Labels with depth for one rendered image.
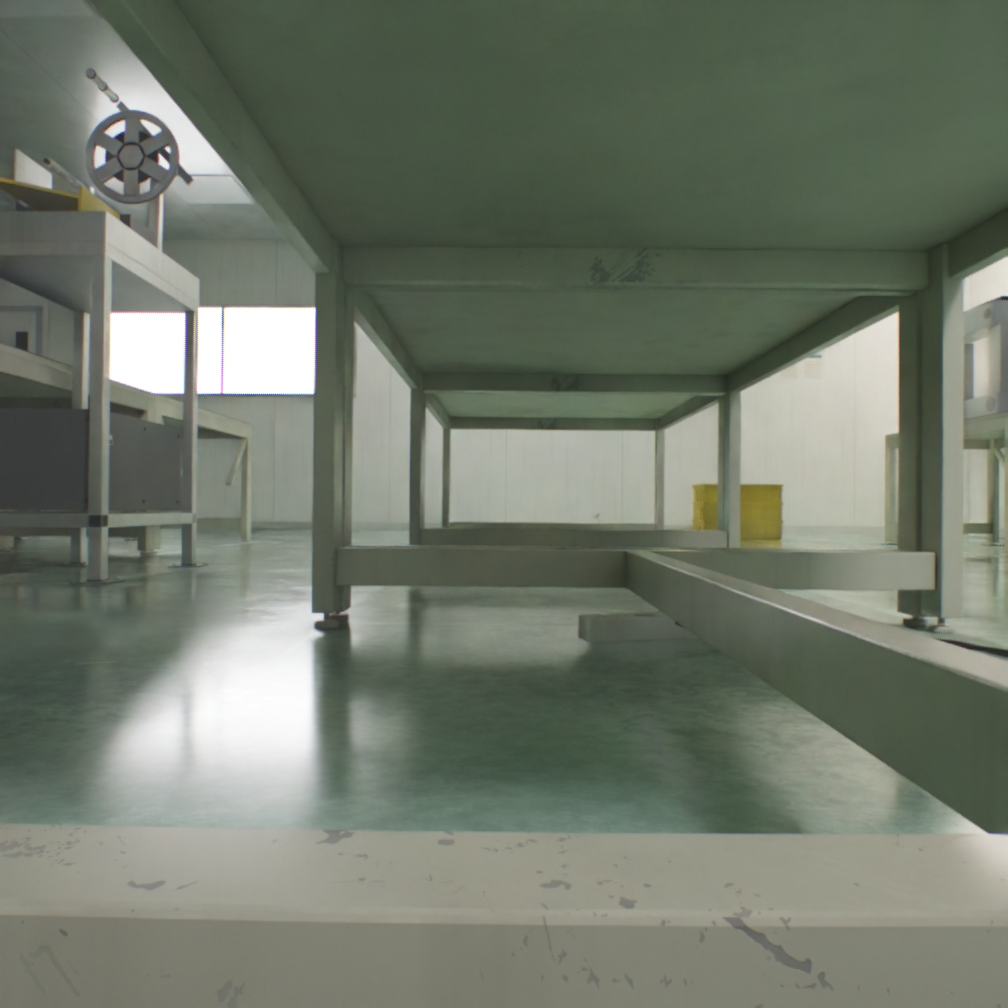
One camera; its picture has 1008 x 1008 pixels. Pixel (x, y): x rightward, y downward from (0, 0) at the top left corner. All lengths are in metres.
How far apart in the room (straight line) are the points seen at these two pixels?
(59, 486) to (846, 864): 2.57
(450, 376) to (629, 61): 2.08
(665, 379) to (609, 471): 4.70
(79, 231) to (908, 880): 2.64
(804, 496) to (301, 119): 7.29
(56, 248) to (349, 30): 1.87
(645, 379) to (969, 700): 2.63
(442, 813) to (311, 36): 0.78
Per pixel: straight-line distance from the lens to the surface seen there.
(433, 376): 2.97
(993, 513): 6.28
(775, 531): 6.34
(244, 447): 5.23
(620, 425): 4.40
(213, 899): 0.18
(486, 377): 2.96
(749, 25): 0.98
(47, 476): 2.69
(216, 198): 7.47
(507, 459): 7.61
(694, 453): 7.82
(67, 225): 2.73
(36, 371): 3.23
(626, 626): 1.40
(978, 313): 5.41
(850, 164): 1.32
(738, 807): 0.67
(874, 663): 0.53
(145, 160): 3.26
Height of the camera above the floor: 0.23
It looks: level
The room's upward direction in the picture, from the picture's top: straight up
